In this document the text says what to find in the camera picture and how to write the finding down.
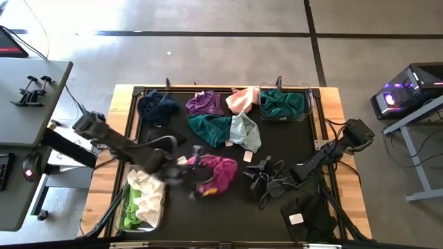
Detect black monitor cable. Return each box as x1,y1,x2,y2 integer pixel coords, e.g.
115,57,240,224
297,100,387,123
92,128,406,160
0,24,48,60

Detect black towel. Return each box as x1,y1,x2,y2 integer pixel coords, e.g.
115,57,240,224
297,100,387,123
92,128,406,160
280,193,338,243

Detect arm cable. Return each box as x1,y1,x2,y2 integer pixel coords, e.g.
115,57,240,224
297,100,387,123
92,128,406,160
257,158,296,211
144,134,179,158

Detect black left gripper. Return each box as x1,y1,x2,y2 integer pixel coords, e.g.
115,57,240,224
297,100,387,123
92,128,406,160
161,145,205,201

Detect grey desk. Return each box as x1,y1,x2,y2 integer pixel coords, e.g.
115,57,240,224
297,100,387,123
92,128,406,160
0,57,73,232

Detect magenta towel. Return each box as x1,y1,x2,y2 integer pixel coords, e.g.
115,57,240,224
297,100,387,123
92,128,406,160
186,154,239,197

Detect dark teal towel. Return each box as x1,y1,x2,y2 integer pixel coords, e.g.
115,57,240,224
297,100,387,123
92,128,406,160
186,113,233,149
260,89,306,118

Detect black C-clamp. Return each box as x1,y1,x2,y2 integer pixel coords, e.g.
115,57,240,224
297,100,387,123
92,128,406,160
10,75,39,107
24,75,53,108

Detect purple towel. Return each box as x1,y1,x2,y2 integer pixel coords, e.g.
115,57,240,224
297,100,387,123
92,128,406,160
185,90,225,117

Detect grey metal desk frame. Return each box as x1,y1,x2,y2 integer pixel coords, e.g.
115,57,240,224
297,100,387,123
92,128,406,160
382,96,443,203

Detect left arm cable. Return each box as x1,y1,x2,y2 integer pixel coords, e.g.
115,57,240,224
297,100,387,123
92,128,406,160
144,134,179,158

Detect lit computer tower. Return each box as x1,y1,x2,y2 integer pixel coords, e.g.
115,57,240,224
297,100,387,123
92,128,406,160
370,62,443,121

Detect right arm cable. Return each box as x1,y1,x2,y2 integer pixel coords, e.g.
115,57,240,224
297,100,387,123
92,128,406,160
257,158,296,211

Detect black computer cables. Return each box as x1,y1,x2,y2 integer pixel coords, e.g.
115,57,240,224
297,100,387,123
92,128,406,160
382,116,443,169

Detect navy blue towel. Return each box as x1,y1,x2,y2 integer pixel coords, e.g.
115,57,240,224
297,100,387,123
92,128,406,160
137,90,181,127

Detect black floor cable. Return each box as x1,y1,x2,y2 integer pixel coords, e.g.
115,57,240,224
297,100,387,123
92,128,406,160
64,84,87,113

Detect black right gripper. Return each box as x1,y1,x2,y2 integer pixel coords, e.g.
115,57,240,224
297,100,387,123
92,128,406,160
242,156,280,194

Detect grey desk foot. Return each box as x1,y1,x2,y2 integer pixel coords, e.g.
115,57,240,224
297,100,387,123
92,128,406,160
30,165,94,222

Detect white towel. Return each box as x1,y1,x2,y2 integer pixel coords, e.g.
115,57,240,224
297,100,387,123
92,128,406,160
127,169,166,229

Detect pink towel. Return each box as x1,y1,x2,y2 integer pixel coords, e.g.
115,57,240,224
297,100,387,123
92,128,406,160
225,86,260,115

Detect pale blue-grey towel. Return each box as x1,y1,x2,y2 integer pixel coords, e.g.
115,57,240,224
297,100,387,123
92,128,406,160
230,112,263,163

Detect dark monitor screen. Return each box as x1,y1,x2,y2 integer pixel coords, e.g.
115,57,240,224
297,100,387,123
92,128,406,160
0,26,29,59

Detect thin pale cable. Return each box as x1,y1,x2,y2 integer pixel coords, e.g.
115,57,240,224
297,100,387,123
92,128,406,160
23,0,51,59

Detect lime green towel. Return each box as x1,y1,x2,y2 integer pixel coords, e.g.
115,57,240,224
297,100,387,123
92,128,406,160
123,185,143,230

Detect black keyboard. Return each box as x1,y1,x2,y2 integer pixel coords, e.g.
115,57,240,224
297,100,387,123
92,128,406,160
0,152,15,192

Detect black computer mouse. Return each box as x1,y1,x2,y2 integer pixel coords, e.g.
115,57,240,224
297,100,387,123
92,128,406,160
22,151,44,183

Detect white paper sheets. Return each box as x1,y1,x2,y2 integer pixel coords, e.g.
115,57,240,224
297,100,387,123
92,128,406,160
47,129,101,167

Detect black beam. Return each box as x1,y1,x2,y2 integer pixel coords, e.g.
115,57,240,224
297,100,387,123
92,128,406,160
41,128,98,169

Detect clear plastic bin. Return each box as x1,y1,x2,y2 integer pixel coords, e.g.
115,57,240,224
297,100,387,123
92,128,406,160
258,82,314,122
117,164,167,232

